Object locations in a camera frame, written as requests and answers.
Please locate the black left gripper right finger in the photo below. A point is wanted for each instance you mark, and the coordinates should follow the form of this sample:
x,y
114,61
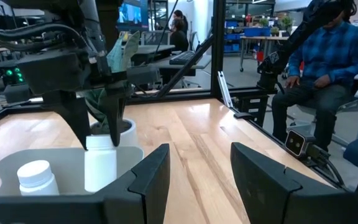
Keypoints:
x,y
266,193

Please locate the white metal corner bracket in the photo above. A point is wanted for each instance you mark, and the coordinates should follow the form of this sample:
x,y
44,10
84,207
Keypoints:
x,y
225,90

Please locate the white round plant pot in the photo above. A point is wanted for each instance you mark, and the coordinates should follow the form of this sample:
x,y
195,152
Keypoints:
x,y
131,133

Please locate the person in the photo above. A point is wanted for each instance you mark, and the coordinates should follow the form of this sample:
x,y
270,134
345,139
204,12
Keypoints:
x,y
179,40
331,53
179,14

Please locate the silver table-level camera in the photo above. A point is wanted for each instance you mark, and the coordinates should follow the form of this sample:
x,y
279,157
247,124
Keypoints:
x,y
298,141

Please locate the wall display screen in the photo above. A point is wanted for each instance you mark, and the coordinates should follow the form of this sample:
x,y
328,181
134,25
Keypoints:
x,y
132,14

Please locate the white plastic pill bottle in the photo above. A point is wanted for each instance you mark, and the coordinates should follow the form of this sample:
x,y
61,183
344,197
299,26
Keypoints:
x,y
99,168
36,177

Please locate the small potted plant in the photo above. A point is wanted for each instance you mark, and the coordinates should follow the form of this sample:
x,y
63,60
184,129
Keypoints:
x,y
286,23

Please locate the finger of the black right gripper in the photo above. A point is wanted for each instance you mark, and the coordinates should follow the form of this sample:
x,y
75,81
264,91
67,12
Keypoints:
x,y
117,109
73,115

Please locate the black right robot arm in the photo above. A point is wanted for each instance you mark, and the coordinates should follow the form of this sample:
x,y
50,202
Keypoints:
x,y
90,25

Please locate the grey office desk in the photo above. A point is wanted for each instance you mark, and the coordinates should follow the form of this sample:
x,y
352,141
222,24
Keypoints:
x,y
154,49

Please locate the wooden work table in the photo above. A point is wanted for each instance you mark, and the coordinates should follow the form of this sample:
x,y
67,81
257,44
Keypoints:
x,y
263,38

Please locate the black computer keyboard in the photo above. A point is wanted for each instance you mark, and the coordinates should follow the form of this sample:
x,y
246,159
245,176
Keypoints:
x,y
182,58

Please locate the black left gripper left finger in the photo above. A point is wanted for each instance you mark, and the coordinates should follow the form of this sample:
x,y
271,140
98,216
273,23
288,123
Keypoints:
x,y
151,186

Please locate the blue storage bin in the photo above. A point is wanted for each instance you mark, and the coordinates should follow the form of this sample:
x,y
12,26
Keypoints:
x,y
256,32

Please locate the green snake plant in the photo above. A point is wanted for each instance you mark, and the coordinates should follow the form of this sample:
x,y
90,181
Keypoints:
x,y
121,56

